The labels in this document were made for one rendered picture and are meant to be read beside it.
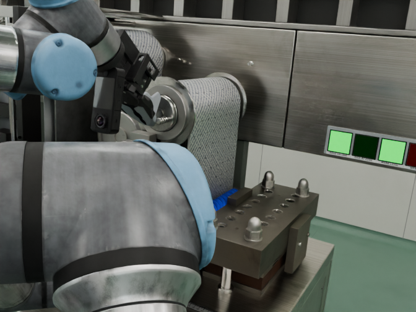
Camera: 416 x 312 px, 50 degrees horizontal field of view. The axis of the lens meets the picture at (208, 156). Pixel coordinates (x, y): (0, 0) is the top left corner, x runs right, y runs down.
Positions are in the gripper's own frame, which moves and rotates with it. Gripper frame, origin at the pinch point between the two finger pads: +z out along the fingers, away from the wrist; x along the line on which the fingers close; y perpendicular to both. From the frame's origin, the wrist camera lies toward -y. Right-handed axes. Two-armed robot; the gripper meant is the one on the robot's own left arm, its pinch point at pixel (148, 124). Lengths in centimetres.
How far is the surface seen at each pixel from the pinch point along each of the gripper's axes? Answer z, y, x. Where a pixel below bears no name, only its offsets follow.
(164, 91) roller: -1.5, 7.3, -1.1
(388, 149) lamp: 30, 20, -42
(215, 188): 25.0, -1.2, -7.1
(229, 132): 21.0, 12.2, -7.1
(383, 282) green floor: 235, 37, -38
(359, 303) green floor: 210, 16, -30
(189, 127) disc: 3.3, 2.8, -7.2
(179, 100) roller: -0.6, 6.2, -4.8
